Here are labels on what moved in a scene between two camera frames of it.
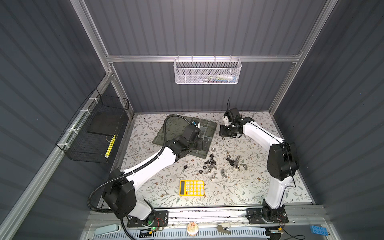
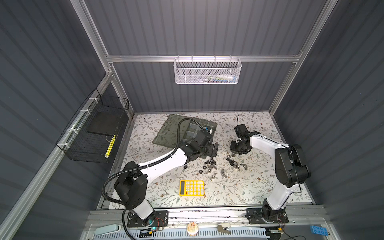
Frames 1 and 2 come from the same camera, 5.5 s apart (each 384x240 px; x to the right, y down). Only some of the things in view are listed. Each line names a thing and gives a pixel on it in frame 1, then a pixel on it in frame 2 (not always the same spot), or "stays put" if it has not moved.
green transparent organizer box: (175, 126) stays put
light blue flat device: (107, 229) stays put
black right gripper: (222, 133) to (232, 149)
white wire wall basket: (207, 71) stays put
